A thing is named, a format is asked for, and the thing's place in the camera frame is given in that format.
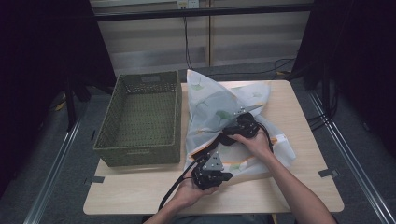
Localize grey tape mark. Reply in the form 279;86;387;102
83;175;106;185
318;168;340;178

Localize green woven basket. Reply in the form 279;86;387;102
92;70;183;168

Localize right hand-held gripper black cable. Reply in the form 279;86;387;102
256;121;276;154

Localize metal floor rail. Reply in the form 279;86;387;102
307;91;396;224
23;102;84;224

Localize black horizontal bar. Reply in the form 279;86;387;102
92;4;314;22

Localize black stand leg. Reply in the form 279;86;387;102
64;77;78;133

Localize person's lap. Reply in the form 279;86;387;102
174;214;273;224

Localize person's left hand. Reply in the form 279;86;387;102
173;177;219;208

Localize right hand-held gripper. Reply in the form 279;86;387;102
222;104;265;140

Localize black curtain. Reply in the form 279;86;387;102
0;0;117;190
292;0;396;150

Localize person's right hand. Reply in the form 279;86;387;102
232;128;276;161

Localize black hanging cable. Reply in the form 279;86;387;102
182;17;297;77

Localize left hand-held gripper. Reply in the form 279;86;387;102
191;151;233;191

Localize white power outlet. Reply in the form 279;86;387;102
177;0;200;9

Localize white leaf-print laundry bag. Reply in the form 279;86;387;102
183;68;297;179

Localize black floor cables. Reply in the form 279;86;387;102
306;80;341;133

